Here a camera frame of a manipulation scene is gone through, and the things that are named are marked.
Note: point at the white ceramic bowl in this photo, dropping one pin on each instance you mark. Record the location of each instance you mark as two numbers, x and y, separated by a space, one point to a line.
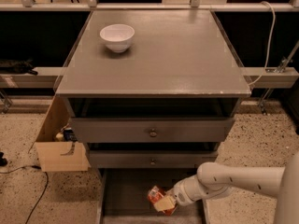
117 37

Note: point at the black object on shelf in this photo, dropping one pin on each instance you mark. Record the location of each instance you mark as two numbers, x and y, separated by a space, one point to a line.
8 66

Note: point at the wooden box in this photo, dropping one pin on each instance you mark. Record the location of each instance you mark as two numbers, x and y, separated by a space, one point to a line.
54 153

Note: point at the grey middle drawer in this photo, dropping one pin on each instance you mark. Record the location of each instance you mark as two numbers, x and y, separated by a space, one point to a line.
150 159

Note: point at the orange crushed coke can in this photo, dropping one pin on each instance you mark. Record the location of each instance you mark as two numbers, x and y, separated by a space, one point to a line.
156 192

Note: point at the metal shelf rail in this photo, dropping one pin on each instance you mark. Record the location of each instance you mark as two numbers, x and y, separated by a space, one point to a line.
235 7

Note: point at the grey top drawer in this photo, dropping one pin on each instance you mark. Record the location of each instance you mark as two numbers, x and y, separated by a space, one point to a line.
150 130

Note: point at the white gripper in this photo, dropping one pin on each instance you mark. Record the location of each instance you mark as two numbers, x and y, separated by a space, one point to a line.
180 192

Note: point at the grey drawer cabinet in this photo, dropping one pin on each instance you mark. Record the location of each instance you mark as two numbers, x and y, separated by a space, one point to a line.
178 67

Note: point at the grey open bottom drawer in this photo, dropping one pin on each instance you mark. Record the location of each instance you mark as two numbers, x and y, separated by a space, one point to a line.
123 198

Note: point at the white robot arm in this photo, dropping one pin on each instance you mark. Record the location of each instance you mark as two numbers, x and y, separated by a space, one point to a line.
214 181

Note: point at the items inside wooden box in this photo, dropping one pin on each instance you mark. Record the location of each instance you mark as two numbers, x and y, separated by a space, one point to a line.
66 134

